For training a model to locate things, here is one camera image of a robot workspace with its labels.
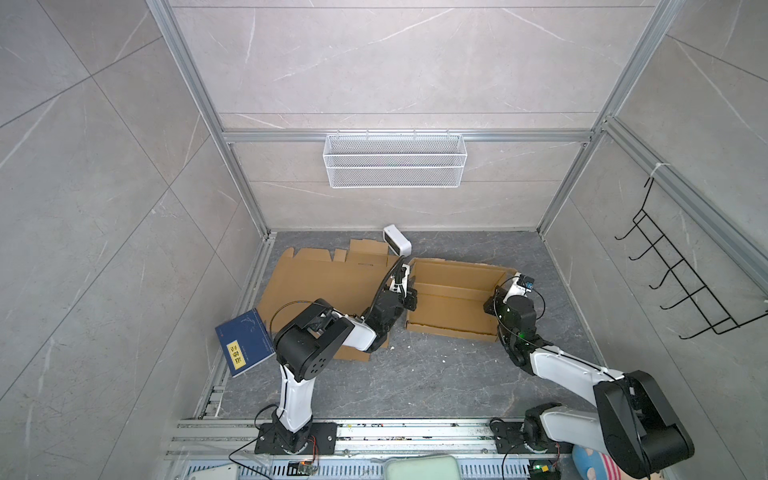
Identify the cardboard box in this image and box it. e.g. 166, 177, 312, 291
406, 258, 517, 342

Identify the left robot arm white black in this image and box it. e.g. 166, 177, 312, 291
273, 257, 417, 453

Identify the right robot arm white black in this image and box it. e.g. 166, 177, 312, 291
483, 274, 695, 479

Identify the pale green box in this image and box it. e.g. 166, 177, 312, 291
383, 455, 463, 480

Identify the lower flat cardboard sheet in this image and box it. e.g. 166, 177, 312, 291
257, 239, 398, 334

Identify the white digital clock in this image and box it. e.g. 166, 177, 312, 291
382, 224, 412, 257

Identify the blue book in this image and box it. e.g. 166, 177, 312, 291
215, 309, 275, 377

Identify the pink plush pig toy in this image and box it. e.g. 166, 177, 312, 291
571, 445, 628, 480

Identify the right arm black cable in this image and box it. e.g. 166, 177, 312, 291
491, 274, 547, 349

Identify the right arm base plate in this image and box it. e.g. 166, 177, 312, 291
488, 418, 573, 455

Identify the white wire mesh basket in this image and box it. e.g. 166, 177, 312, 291
323, 133, 468, 189

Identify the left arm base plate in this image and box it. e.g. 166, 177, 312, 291
254, 421, 338, 455

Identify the black wire hook rack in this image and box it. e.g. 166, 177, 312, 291
614, 178, 767, 340

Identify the aluminium rail base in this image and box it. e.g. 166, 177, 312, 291
156, 418, 579, 479

